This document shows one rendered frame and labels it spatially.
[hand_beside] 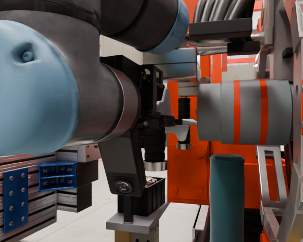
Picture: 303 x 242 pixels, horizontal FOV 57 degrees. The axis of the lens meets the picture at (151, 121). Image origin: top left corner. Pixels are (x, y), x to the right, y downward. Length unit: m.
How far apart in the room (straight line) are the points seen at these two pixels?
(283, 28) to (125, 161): 0.44
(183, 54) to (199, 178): 0.66
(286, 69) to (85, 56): 0.50
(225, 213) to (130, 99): 0.54
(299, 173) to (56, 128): 0.30
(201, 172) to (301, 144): 0.70
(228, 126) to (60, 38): 0.44
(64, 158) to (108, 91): 0.86
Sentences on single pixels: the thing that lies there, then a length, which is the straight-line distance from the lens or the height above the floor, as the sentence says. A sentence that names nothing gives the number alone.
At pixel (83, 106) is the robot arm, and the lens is 0.18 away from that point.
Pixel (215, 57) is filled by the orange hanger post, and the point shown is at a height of 1.47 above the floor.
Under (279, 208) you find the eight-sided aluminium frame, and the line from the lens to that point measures 0.77.
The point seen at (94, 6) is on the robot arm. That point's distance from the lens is 0.20.
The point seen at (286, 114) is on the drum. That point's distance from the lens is 0.58.
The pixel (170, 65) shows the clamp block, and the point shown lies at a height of 0.92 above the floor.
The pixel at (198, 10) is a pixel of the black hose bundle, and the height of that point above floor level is 1.00.
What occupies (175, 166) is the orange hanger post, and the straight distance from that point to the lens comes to 1.05.
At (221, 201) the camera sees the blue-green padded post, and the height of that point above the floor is 0.63.
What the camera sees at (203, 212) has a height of 0.39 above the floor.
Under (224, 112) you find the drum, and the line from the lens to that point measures 0.57.
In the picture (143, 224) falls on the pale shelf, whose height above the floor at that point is 0.45.
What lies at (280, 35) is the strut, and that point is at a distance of 0.64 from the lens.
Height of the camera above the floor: 0.84
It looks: 1 degrees down
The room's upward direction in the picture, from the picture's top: straight up
